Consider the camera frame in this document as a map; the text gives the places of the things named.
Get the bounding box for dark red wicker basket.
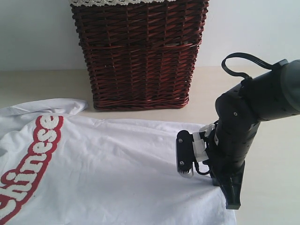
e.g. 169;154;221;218
70;0;209;111

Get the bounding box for beige lace basket liner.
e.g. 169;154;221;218
68;0;165;7

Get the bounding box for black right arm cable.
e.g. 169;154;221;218
192;52;275;176

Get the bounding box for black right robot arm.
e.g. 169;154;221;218
206;60;300;210

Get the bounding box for white t-shirt red lettering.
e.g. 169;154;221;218
0;98;236;225

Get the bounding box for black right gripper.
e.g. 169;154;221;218
206;141;246;210

